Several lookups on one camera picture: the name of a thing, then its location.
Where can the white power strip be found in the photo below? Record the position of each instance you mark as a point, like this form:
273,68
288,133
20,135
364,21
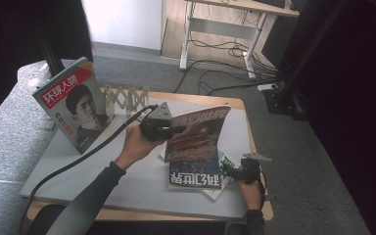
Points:
267,87

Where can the dark blue cover magazine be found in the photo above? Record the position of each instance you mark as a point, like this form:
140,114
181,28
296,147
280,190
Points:
192,173

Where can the black metal frame stand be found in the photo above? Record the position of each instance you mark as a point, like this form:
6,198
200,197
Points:
280,101

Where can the grey table board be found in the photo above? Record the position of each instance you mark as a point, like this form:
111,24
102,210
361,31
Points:
143,196

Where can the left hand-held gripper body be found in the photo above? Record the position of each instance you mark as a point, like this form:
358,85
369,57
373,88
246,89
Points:
155,129

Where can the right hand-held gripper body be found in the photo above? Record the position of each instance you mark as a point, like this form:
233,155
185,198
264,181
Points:
251,171

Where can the person's right hand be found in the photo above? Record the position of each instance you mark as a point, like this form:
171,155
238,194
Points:
253,196

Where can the white green-lettered magazine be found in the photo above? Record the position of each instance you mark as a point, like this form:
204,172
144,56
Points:
226,166

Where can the portrait cover magazine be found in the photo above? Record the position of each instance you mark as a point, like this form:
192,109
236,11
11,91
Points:
75,104

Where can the beige expandable book rack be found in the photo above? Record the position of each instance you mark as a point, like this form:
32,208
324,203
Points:
127,98

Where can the red cover magazine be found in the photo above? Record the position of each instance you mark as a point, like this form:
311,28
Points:
196,133

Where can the grey tape piece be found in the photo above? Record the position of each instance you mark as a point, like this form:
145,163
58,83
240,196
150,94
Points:
268,198

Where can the white-legged wooden desk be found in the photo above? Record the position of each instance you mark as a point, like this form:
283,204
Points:
222,28

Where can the person's left hand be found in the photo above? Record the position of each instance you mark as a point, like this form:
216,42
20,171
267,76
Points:
135,143

